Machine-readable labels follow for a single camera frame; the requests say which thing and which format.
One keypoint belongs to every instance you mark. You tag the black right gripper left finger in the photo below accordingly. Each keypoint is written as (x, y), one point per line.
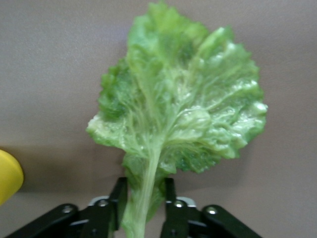
(94, 218)

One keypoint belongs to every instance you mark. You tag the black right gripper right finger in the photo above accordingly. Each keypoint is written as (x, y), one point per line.
(183, 220)

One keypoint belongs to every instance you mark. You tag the yellow mustard squeeze bottle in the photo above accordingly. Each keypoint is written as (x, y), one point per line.
(8, 176)

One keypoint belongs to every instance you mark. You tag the green lettuce leaf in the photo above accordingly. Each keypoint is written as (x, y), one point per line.
(178, 99)

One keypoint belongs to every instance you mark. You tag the brown tablecloth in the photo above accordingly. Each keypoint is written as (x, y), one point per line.
(49, 74)

